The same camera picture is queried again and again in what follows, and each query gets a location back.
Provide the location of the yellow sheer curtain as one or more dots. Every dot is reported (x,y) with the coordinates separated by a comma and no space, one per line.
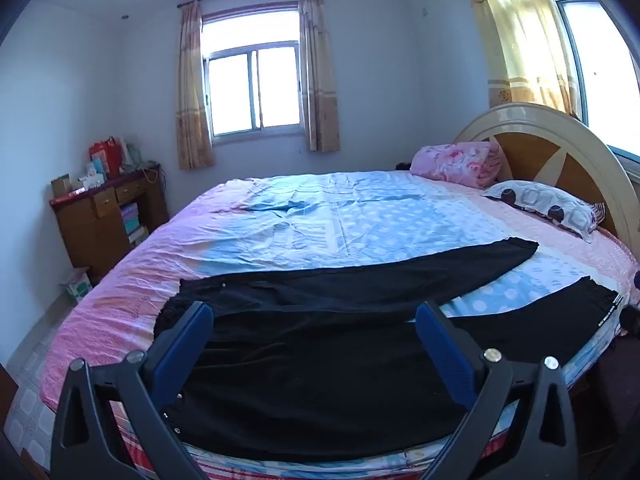
(525,45)

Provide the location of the black pants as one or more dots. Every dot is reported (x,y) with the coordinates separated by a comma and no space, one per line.
(325,360)

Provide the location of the green and white carton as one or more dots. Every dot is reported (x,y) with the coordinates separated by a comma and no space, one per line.
(77,287)

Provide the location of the patterned pillow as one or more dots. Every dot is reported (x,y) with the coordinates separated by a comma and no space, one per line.
(545,205)

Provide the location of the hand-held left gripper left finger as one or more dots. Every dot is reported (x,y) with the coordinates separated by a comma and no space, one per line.
(182,345)

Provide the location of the large bright window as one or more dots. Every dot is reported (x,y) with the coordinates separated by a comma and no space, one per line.
(610,60)

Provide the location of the red gift bag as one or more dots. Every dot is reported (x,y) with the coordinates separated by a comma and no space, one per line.
(107,155)

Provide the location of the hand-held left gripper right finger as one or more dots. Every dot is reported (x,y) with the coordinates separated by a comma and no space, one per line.
(445,355)

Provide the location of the wooden desk with drawers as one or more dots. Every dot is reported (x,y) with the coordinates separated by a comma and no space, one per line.
(90,230)

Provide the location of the wooden arched headboard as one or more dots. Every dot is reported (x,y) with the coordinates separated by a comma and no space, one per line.
(545,155)

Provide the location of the stack of boxes under desk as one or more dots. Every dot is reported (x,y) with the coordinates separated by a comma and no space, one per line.
(132,222)

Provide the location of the small dark object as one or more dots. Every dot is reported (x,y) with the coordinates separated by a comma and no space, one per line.
(403,165)

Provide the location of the small cardboard box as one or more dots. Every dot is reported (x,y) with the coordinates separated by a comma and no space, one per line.
(61,185)

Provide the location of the bed with patterned sheet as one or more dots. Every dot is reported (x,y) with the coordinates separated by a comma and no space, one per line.
(350,210)

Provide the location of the sliding window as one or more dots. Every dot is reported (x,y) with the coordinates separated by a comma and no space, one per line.
(230,90)

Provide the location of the pink folded blanket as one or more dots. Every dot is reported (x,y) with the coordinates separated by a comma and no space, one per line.
(460,162)

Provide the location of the beige patterned curtain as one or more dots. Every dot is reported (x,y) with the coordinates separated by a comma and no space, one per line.
(320,85)
(192,110)

